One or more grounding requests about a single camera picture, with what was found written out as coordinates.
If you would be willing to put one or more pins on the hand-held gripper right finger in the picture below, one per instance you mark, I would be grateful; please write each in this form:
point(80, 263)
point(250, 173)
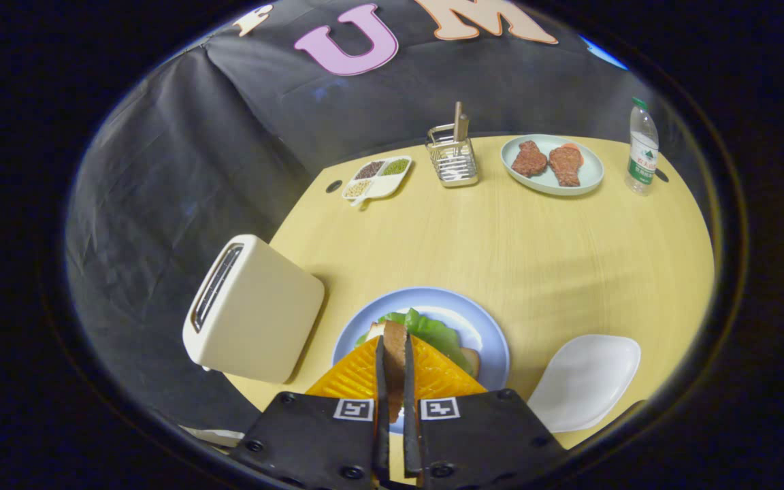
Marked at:
point(411, 435)

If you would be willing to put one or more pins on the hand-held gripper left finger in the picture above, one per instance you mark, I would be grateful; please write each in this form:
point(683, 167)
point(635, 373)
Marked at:
point(382, 422)

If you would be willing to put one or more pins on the toasted bread slice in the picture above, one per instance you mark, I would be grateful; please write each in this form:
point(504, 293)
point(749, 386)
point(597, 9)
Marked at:
point(396, 361)

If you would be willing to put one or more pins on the green lettuce leaf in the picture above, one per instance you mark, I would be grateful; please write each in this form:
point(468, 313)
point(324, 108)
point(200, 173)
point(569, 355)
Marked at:
point(439, 337)

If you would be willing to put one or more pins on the bread slice under ham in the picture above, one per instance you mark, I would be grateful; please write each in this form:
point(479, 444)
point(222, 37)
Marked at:
point(470, 362)

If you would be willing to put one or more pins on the blue plate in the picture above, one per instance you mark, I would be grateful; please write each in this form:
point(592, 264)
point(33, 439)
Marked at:
point(480, 327)

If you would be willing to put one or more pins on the white toaster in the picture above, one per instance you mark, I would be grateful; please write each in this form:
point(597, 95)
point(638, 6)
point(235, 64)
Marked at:
point(263, 320)

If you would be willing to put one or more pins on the white plate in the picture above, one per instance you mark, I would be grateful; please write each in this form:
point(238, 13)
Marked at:
point(582, 381)

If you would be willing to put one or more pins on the white divided spice dish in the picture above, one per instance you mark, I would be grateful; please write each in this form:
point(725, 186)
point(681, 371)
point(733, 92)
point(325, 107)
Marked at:
point(382, 187)

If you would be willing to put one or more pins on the brown meat patty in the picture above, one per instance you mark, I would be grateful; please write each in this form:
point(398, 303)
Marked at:
point(566, 165)
point(529, 160)

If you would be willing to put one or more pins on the pale green plate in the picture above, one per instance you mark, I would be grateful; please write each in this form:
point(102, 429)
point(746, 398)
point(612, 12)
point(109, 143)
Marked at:
point(593, 177)

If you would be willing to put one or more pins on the black backdrop cloth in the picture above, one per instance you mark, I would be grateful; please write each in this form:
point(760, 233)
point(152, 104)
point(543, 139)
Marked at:
point(160, 170)

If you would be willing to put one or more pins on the clear water bottle green label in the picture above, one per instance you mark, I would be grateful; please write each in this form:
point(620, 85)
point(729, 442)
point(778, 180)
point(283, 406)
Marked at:
point(642, 156)

